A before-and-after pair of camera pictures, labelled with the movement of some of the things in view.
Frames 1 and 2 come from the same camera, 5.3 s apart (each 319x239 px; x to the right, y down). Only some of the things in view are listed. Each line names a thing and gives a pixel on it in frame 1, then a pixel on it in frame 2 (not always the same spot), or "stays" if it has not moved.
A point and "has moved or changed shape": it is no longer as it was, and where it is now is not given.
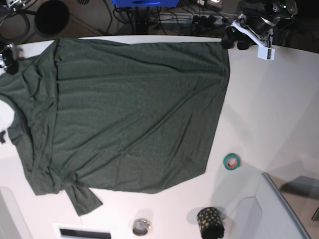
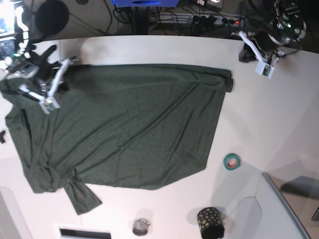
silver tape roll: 141,227 stays
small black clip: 1,137 stays
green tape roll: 232,161 stays
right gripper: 256,20 to 246,54
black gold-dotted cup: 211,223 stays
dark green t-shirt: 135,117 has moved or changed shape
